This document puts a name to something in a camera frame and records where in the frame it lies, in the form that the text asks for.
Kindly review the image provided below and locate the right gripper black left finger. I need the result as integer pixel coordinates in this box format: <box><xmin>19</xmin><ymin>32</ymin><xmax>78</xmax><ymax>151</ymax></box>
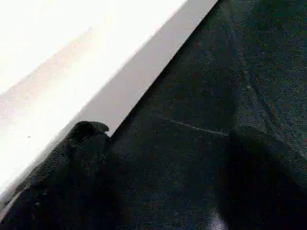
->
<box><xmin>0</xmin><ymin>121</ymin><xmax>110</xmax><ymax>230</ymax></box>

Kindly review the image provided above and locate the white plastic table top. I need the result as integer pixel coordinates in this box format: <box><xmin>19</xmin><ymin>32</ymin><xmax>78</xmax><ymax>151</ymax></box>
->
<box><xmin>0</xmin><ymin>0</ymin><xmax>219</xmax><ymax>207</ymax></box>

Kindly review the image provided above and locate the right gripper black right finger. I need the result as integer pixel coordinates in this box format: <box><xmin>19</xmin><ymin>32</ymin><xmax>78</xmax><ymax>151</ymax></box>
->
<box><xmin>215</xmin><ymin>128</ymin><xmax>307</xmax><ymax>230</ymax></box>

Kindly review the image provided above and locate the black work mat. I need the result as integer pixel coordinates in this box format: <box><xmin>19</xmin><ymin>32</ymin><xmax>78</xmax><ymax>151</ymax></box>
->
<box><xmin>105</xmin><ymin>0</ymin><xmax>307</xmax><ymax>230</ymax></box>

